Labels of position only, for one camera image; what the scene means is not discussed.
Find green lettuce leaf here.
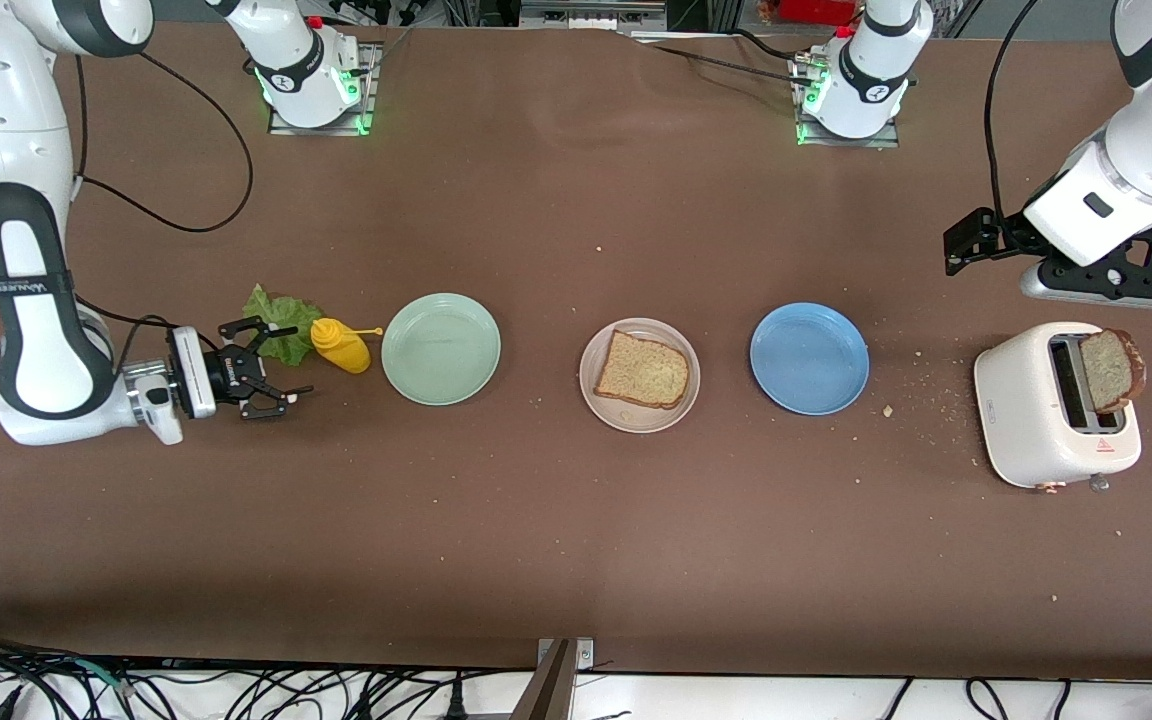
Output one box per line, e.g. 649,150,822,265
242,283,327,368

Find yellow mustard squeeze bottle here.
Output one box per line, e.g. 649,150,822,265
310,318,385,375

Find brown bread slice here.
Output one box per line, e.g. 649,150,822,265
1078,328,1148,415
593,329,690,410

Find pale green plate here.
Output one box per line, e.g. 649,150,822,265
381,292,502,407

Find blue plate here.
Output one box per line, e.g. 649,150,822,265
749,302,871,417

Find beige plate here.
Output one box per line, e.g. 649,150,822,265
579,318,702,434

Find white toaster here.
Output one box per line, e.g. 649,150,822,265
973,321,1143,494

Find red box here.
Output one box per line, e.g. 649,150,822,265
758,0,862,28

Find dark metal bar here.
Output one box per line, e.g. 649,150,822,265
508,640,573,720

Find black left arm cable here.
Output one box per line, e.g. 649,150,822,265
983,0,1039,241

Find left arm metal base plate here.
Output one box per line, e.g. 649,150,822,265
791,55,902,150

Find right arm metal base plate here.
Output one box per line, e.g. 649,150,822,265
268,40,378,137

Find black cable on table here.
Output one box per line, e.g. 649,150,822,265
621,28,822,91

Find tangled black floor cables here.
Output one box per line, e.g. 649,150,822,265
0,628,497,720

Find small metal table bracket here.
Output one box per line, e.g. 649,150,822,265
536,638,595,673

